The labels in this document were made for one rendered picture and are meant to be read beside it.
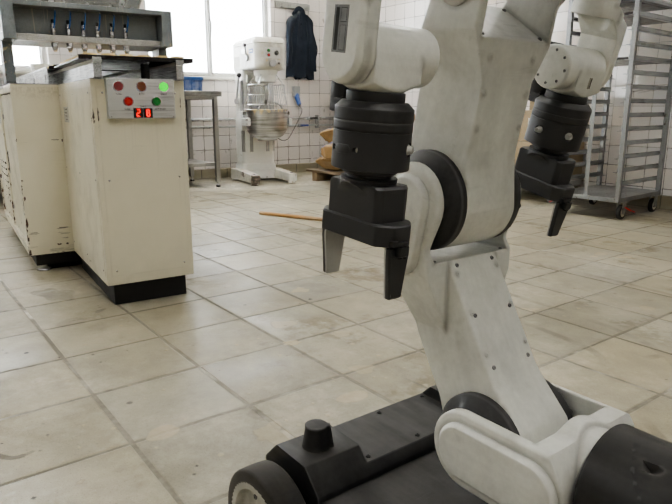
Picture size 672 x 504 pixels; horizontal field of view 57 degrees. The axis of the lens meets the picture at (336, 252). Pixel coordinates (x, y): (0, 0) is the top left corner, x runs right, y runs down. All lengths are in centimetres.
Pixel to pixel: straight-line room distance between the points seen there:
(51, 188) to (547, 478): 261
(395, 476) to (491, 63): 63
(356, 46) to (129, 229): 188
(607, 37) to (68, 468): 130
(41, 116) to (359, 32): 250
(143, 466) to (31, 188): 186
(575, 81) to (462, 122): 23
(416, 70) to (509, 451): 47
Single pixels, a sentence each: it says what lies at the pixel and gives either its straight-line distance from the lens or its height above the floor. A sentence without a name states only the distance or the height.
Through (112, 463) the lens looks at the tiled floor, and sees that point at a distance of 146.
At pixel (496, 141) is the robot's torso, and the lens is 88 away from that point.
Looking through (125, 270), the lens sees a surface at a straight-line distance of 246.
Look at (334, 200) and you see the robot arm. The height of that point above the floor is 63.
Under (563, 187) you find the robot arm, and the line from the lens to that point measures 105.
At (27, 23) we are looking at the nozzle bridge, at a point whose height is 109.
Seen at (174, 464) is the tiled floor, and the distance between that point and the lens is 142.
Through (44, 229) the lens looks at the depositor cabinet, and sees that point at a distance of 308.
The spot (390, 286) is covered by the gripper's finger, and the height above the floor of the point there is 55.
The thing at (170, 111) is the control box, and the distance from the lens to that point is 241.
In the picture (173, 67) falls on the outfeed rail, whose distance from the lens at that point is 245.
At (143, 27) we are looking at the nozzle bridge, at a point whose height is 111.
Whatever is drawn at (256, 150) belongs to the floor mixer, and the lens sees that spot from 643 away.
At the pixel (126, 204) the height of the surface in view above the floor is 39.
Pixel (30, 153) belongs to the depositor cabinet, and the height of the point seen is 54.
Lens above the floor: 74
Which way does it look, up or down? 13 degrees down
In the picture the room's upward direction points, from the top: straight up
